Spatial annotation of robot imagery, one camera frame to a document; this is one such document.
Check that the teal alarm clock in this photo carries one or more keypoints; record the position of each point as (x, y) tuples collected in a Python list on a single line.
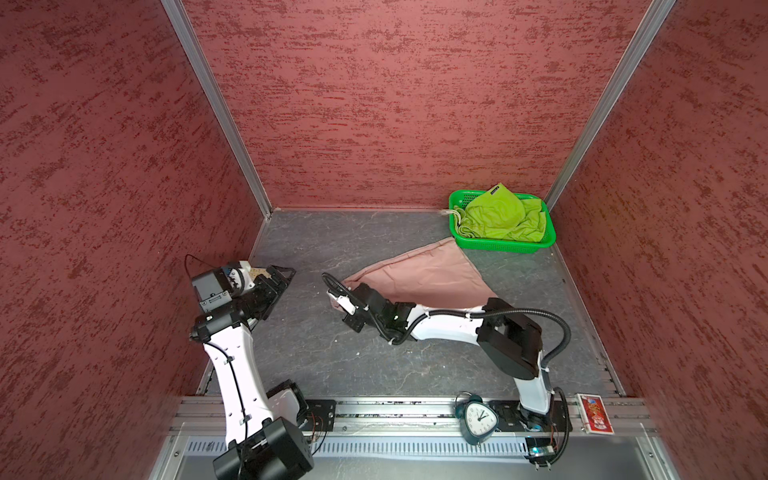
[(477, 420)]

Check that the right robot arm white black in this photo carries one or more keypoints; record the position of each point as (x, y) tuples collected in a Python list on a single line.
[(509, 338)]

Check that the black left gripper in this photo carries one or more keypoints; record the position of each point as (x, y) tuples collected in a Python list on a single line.
[(273, 292)]

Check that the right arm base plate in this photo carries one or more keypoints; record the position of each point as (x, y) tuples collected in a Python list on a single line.
[(512, 418)]

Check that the lime green shorts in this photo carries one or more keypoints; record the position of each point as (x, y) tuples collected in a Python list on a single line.
[(499, 215)]

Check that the red card packet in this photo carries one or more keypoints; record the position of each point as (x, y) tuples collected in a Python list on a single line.
[(594, 415)]

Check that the cream yellow calculator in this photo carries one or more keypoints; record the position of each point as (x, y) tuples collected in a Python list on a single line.
[(256, 272)]

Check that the aluminium corner post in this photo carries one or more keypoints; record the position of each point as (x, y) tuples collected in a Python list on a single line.
[(189, 41), (646, 31)]

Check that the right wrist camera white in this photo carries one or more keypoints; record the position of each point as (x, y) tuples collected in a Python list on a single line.
[(342, 303)]

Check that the pink shorts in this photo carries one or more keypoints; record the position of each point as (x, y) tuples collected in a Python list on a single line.
[(438, 275)]

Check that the aluminium front rail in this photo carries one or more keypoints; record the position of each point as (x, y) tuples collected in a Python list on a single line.
[(395, 416)]

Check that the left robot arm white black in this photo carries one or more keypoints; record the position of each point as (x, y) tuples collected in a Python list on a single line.
[(263, 426)]

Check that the green plastic basket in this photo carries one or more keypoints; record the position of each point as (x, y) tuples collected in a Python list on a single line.
[(504, 243)]

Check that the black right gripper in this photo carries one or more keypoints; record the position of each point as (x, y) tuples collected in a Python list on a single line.
[(354, 323)]

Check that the right aluminium corner post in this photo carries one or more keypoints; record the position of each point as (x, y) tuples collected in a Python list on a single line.
[(646, 31)]

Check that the right circuit board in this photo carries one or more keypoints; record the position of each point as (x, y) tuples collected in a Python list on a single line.
[(540, 450)]

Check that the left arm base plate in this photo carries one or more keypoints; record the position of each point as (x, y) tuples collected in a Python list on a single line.
[(320, 415)]

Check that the left aluminium corner post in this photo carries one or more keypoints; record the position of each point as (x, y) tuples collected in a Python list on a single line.
[(189, 41)]

